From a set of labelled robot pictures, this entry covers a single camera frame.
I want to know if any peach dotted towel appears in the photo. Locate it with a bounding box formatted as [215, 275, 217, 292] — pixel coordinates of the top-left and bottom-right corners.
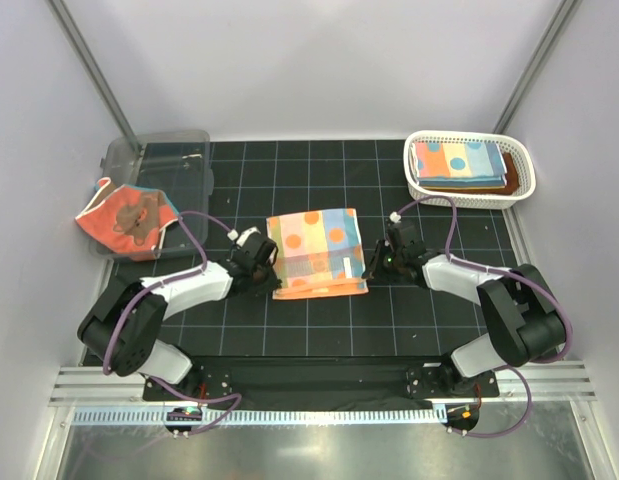
[266, 208, 368, 301]

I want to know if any light blue dotted towel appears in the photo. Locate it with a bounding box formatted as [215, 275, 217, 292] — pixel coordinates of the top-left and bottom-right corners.
[410, 141, 507, 181]

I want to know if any salmon pink towel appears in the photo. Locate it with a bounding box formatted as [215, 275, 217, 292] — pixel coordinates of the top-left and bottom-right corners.
[75, 177, 179, 261]

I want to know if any brown towel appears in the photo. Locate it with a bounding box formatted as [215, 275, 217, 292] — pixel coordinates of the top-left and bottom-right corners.
[451, 152, 520, 196]

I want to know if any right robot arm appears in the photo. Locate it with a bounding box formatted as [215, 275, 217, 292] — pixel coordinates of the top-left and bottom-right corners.
[363, 212, 573, 397]

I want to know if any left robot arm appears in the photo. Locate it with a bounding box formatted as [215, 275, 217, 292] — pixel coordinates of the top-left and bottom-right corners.
[77, 228, 281, 400]

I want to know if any white perforated basket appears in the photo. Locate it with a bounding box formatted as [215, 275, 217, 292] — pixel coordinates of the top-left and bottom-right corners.
[403, 130, 536, 210]

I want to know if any clear plastic bin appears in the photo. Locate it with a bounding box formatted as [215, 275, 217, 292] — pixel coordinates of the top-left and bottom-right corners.
[89, 130, 214, 261]

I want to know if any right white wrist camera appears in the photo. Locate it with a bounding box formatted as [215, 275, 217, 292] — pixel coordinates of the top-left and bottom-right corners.
[388, 212, 401, 224]

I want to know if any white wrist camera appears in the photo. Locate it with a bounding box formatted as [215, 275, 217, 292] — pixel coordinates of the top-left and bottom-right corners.
[388, 212, 401, 224]
[226, 227, 267, 253]

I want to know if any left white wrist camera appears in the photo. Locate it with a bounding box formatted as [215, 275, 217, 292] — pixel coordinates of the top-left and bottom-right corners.
[226, 227, 267, 253]

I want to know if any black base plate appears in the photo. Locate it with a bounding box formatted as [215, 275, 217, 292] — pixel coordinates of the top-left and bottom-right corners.
[141, 357, 500, 401]

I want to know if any white slotted cable duct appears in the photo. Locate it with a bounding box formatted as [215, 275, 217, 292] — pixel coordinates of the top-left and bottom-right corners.
[71, 404, 447, 427]

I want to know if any aluminium rail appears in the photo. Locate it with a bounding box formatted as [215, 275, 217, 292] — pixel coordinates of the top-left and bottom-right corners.
[49, 361, 597, 407]

